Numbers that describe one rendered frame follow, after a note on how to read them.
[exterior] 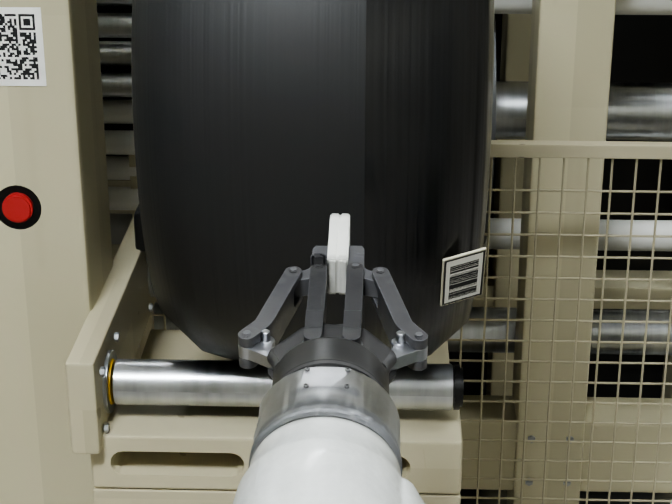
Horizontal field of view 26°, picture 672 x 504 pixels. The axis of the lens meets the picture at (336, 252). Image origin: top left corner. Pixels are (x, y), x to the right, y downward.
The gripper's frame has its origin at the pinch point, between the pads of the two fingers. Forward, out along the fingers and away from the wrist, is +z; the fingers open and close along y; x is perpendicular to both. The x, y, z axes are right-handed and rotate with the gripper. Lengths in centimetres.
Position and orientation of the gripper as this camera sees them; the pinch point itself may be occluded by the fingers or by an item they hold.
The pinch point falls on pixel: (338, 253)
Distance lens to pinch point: 108.1
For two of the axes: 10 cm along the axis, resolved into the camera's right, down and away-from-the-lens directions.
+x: 0.1, 8.6, 5.0
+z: 0.3, -5.0, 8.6
